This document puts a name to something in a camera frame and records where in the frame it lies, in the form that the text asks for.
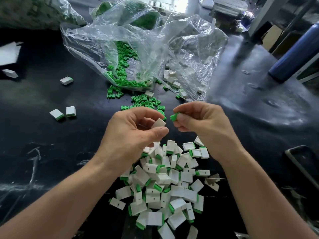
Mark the grey machine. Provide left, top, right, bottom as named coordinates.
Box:
left=210, top=0, right=255, bottom=29

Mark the person's right hand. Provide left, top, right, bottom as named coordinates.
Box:
left=171, top=101, right=245, bottom=162

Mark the black smartphone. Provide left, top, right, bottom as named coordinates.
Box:
left=285, top=145, right=319, bottom=190

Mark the person's left hand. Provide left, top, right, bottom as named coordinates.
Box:
left=94, top=107, right=170, bottom=175

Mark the blue cylinder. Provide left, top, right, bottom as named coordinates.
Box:
left=268, top=23, right=319, bottom=83

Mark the white paper sheet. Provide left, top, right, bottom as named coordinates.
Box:
left=0, top=42, right=22, bottom=67

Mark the person's right forearm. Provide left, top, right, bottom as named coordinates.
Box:
left=220, top=147, right=317, bottom=239

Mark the empty white shell right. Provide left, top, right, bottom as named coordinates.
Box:
left=205, top=174, right=220, bottom=192

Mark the heap of white caps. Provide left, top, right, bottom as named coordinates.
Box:
left=145, top=61, right=205, bottom=98

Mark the large bag of assembled pieces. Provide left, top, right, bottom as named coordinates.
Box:
left=0, top=0, right=88, bottom=30

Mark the pile of assembled white-green pieces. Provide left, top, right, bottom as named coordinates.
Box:
left=116, top=136, right=211, bottom=239

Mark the brown cardboard box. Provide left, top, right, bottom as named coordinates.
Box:
left=262, top=25, right=285, bottom=52

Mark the white metal frame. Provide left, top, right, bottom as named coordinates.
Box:
left=248, top=0, right=319, bottom=49

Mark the person's left forearm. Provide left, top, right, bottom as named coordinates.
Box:
left=0, top=156, right=118, bottom=239

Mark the clear plastic bag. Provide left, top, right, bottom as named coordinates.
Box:
left=61, top=0, right=229, bottom=102

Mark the plastic bag full of green pieces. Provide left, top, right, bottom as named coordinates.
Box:
left=90, top=0, right=161, bottom=29

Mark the pile of green clips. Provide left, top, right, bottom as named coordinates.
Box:
left=106, top=41, right=184, bottom=120

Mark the white plastic part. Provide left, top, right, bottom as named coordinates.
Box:
left=152, top=118, right=166, bottom=129

